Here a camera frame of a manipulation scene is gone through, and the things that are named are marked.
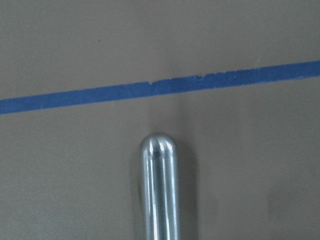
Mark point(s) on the metal muddler rod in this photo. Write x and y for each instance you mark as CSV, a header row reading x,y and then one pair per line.
x,y
160,187

